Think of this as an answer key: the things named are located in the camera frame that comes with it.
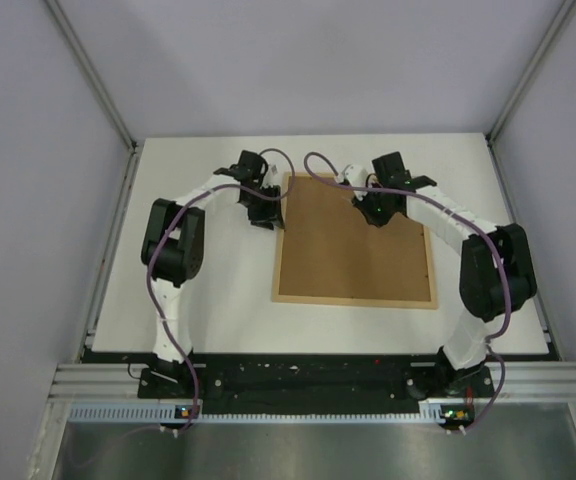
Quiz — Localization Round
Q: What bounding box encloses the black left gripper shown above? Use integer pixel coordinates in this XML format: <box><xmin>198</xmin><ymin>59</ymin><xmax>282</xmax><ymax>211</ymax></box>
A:
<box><xmin>241</xmin><ymin>184</ymin><xmax>284</xmax><ymax>231</ymax></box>

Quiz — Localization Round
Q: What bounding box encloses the wooden picture frame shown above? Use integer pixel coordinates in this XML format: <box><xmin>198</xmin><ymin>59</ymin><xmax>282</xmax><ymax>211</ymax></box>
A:
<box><xmin>272</xmin><ymin>173</ymin><xmax>439</xmax><ymax>310</ymax></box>

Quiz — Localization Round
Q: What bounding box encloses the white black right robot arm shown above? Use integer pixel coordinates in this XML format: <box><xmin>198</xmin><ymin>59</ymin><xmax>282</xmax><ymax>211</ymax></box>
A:
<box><xmin>338</xmin><ymin>152</ymin><xmax>537</xmax><ymax>399</ymax></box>

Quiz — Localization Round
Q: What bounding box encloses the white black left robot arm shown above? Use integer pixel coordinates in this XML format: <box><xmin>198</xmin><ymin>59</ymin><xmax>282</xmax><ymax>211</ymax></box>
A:
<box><xmin>140</xmin><ymin>148</ymin><xmax>291</xmax><ymax>398</ymax></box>

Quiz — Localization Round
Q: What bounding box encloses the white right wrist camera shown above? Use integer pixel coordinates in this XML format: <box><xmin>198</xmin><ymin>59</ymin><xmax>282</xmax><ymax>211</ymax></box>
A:
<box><xmin>336</xmin><ymin>164</ymin><xmax>369</xmax><ymax>188</ymax></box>

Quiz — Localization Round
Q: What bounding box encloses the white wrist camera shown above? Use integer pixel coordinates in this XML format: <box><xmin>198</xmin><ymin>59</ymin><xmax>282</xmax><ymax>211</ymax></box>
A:
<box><xmin>336</xmin><ymin>164</ymin><xmax>369</xmax><ymax>188</ymax></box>
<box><xmin>263</xmin><ymin>164</ymin><xmax>282</xmax><ymax>187</ymax></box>

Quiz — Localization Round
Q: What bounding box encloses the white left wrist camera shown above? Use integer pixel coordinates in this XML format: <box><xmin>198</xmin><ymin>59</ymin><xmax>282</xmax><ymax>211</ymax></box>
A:
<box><xmin>263</xmin><ymin>164</ymin><xmax>282</xmax><ymax>187</ymax></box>

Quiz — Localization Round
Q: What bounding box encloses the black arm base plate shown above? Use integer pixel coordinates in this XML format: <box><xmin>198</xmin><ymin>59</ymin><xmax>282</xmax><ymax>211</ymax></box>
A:
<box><xmin>147</xmin><ymin>352</ymin><xmax>493</xmax><ymax>406</ymax></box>

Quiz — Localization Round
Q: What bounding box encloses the aluminium right table rail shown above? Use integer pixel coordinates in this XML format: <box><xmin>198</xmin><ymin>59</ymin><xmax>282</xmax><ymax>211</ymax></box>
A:
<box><xmin>484</xmin><ymin>135</ymin><xmax>562</xmax><ymax>361</ymax></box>

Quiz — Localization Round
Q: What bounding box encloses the aluminium table rail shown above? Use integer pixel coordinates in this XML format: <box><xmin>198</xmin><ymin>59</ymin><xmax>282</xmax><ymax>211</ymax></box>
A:
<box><xmin>72</xmin><ymin>144</ymin><xmax>142</xmax><ymax>363</ymax></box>
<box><xmin>484</xmin><ymin>135</ymin><xmax>562</xmax><ymax>361</ymax></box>

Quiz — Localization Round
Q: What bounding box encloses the aluminium left table rail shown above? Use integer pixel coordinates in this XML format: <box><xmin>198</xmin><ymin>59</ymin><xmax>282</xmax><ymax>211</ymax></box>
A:
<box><xmin>72</xmin><ymin>144</ymin><xmax>142</xmax><ymax>363</ymax></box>

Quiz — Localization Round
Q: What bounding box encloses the white slotted cable duct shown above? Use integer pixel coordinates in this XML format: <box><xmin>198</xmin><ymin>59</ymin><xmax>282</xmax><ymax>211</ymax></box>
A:
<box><xmin>70</xmin><ymin>399</ymin><xmax>474</xmax><ymax>424</ymax></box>

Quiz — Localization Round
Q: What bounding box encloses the aluminium right corner post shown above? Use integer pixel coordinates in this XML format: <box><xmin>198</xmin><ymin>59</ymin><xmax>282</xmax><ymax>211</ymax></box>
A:
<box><xmin>485</xmin><ymin>0</ymin><xmax>576</xmax><ymax>147</ymax></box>

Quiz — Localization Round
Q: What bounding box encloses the aluminium corner post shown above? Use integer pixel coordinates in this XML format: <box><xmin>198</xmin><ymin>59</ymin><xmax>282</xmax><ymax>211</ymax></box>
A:
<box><xmin>42</xmin><ymin>0</ymin><xmax>137</xmax><ymax>149</ymax></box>
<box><xmin>485</xmin><ymin>0</ymin><xmax>576</xmax><ymax>147</ymax></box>

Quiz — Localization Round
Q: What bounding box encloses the aluminium left corner post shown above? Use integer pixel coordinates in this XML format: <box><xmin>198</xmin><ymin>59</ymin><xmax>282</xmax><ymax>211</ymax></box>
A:
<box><xmin>42</xmin><ymin>0</ymin><xmax>137</xmax><ymax>149</ymax></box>

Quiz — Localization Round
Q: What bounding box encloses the aluminium front rail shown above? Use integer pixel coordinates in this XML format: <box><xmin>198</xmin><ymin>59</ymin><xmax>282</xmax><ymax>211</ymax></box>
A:
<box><xmin>48</xmin><ymin>362</ymin><xmax>576</xmax><ymax>404</ymax></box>

